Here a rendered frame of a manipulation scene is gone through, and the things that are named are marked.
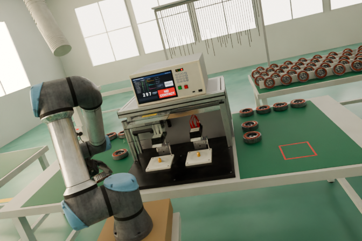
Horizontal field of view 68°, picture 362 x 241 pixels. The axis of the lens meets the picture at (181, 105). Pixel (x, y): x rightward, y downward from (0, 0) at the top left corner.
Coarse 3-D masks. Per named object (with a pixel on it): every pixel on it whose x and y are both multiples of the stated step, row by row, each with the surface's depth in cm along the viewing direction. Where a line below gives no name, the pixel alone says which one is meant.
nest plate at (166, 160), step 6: (162, 156) 171; (168, 156) 169; (150, 162) 166; (156, 162) 164; (162, 162) 162; (168, 162) 161; (150, 168) 159; (156, 168) 157; (162, 168) 157; (168, 168) 156
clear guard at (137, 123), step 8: (152, 112) 167; (160, 112) 163; (168, 112) 159; (136, 120) 159; (144, 120) 155; (152, 120) 152; (160, 120) 148; (128, 128) 149; (136, 128) 147; (144, 128) 146; (152, 128) 145; (160, 128) 144; (128, 136) 146; (136, 136) 145; (144, 136) 144; (152, 136) 143; (160, 136) 141
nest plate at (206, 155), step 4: (188, 152) 167; (192, 152) 166; (196, 152) 165; (200, 152) 163; (204, 152) 162; (208, 152) 161; (188, 156) 162; (192, 156) 161; (196, 156) 160; (200, 156) 159; (204, 156) 158; (208, 156) 156; (188, 160) 157; (192, 160) 156; (196, 160) 155; (200, 160) 154; (204, 160) 153; (208, 160) 152; (188, 164) 154; (192, 164) 153; (196, 164) 153
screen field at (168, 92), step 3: (159, 90) 163; (162, 90) 163; (165, 90) 163; (168, 90) 163; (171, 90) 162; (174, 90) 162; (159, 93) 164; (162, 93) 164; (165, 93) 163; (168, 93) 163; (171, 93) 163; (174, 93) 163; (159, 96) 165; (162, 96) 164; (165, 96) 164
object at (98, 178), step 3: (99, 174) 149; (102, 174) 149; (105, 174) 150; (108, 174) 151; (111, 174) 154; (93, 177) 149; (96, 177) 148; (99, 177) 148; (102, 177) 149; (105, 177) 149; (93, 180) 149; (96, 180) 148; (99, 180) 148
